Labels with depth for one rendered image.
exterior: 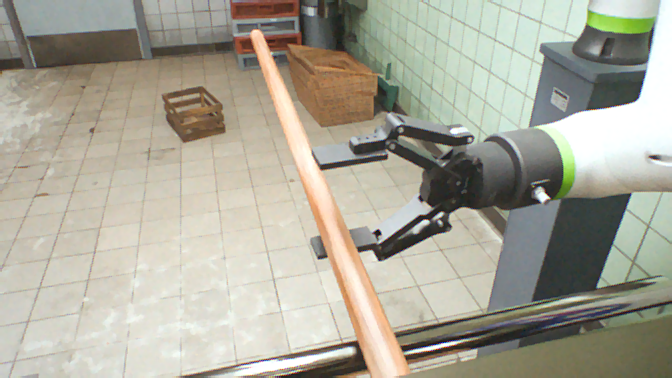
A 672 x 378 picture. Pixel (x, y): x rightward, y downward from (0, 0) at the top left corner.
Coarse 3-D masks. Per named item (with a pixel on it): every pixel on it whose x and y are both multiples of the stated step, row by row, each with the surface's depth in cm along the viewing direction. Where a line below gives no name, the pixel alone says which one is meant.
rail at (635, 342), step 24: (576, 336) 10; (600, 336) 9; (624, 336) 9; (648, 336) 10; (480, 360) 9; (504, 360) 9; (528, 360) 9; (552, 360) 9; (576, 360) 9; (600, 360) 9; (624, 360) 9; (648, 360) 9
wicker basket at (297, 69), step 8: (288, 56) 366; (296, 64) 351; (344, 64) 388; (296, 72) 365; (304, 72) 337; (312, 88) 333; (320, 96) 338; (320, 104) 341; (328, 104) 344; (336, 104) 346; (344, 104) 348
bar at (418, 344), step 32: (608, 288) 49; (640, 288) 49; (448, 320) 45; (480, 320) 45; (512, 320) 45; (544, 320) 46; (576, 320) 47; (320, 352) 42; (352, 352) 42; (416, 352) 43; (448, 352) 44
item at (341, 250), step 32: (256, 32) 117; (288, 96) 84; (288, 128) 73; (320, 192) 57; (320, 224) 53; (352, 256) 48; (352, 288) 44; (352, 320) 42; (384, 320) 41; (384, 352) 38
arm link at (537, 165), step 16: (528, 128) 58; (512, 144) 55; (528, 144) 55; (544, 144) 56; (512, 160) 55; (528, 160) 54; (544, 160) 55; (560, 160) 55; (528, 176) 54; (544, 176) 55; (560, 176) 56; (512, 192) 56; (528, 192) 55; (544, 192) 56; (512, 208) 57
